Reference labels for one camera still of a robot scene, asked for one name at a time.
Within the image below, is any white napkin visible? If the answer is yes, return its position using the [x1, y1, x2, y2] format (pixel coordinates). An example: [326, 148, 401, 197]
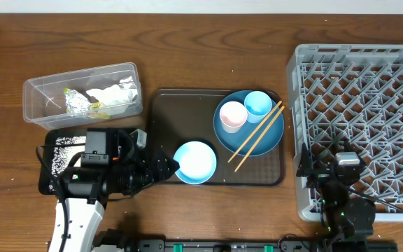
[86, 76, 139, 106]

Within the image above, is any wooden chopstick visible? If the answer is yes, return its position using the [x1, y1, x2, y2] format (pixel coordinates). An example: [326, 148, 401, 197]
[228, 104, 285, 172]
[227, 101, 285, 170]

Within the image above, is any dark blue plate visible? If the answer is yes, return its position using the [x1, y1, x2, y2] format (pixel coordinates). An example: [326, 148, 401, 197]
[213, 90, 285, 157]

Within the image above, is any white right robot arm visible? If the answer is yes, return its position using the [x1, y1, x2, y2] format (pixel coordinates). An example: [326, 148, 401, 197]
[296, 143, 376, 251]

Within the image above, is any aluminium foil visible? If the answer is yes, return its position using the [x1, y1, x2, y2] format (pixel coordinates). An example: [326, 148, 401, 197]
[64, 88, 91, 113]

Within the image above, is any light blue cup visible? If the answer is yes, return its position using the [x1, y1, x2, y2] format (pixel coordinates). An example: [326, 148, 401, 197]
[243, 91, 273, 123]

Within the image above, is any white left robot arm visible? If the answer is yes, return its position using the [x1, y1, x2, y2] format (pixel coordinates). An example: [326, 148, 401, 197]
[38, 128, 179, 251]

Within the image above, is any black waste tray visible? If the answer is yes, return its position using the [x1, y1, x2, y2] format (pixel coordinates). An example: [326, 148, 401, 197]
[38, 127, 146, 195]

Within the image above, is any light blue bowl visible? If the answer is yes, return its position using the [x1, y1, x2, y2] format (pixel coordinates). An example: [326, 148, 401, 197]
[174, 141, 217, 185]

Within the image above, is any clear plastic bin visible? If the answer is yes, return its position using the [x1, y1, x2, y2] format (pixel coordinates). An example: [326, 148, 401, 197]
[22, 62, 143, 130]

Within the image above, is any brown serving tray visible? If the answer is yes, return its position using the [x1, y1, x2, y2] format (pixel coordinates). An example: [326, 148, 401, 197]
[147, 89, 285, 187]

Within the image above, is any yellow snack wrapper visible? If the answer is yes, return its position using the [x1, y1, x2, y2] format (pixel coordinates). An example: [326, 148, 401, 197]
[86, 102, 110, 120]

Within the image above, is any pink cup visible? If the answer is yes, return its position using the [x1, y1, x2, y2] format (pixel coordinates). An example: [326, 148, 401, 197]
[220, 101, 248, 134]

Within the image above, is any white rice pile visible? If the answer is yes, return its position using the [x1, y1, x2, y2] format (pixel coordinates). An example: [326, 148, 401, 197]
[50, 136, 86, 178]

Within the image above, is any upper wooden chopstick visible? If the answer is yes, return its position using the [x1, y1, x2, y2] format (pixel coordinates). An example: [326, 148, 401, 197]
[227, 101, 285, 170]

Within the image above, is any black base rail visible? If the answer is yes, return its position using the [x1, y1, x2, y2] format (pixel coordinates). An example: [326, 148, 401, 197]
[92, 229, 398, 252]

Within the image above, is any grey dishwasher rack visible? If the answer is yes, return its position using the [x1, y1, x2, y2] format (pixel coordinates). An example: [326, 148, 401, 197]
[286, 44, 403, 222]

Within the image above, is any lower wooden chopstick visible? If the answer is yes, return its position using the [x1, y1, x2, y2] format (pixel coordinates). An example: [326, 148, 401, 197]
[228, 104, 285, 172]

